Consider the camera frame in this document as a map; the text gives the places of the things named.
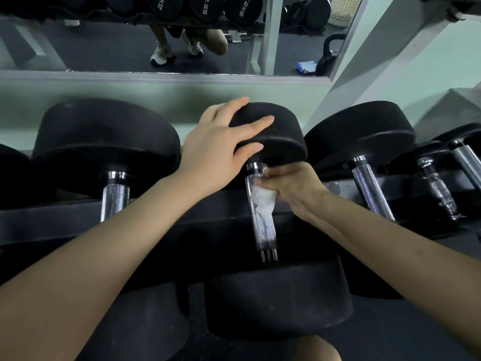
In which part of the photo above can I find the person's left forearm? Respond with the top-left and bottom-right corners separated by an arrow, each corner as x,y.
0,173 -> 215,361

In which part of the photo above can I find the small black dumbbell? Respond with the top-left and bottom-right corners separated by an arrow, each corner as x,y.
431,123 -> 481,191
390,140 -> 462,222

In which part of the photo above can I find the black dumbbell rack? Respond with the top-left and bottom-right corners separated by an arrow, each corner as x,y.
0,164 -> 481,288

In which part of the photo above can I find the person's right hand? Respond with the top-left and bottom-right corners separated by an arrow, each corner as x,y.
259,161 -> 328,219

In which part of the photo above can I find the white mesh basket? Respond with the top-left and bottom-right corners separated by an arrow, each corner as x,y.
330,0 -> 362,29

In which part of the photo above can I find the large black dumbbell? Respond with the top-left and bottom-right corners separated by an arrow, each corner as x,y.
32,98 -> 191,361

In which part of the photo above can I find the person's left hand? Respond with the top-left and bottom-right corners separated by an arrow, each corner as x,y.
171,96 -> 275,202

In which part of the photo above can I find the wall mirror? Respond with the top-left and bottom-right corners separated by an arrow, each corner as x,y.
0,0 -> 364,78

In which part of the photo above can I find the person's right forearm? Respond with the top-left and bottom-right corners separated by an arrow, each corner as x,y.
304,189 -> 481,361

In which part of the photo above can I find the white wipe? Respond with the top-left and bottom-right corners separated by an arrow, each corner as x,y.
251,167 -> 279,223

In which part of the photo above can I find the black kettlebell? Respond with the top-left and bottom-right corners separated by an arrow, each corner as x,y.
315,32 -> 348,76

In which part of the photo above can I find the grey metal rack frame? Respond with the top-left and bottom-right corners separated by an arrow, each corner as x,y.
302,0 -> 481,140

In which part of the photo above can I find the person's knee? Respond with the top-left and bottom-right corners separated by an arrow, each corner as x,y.
292,334 -> 342,361

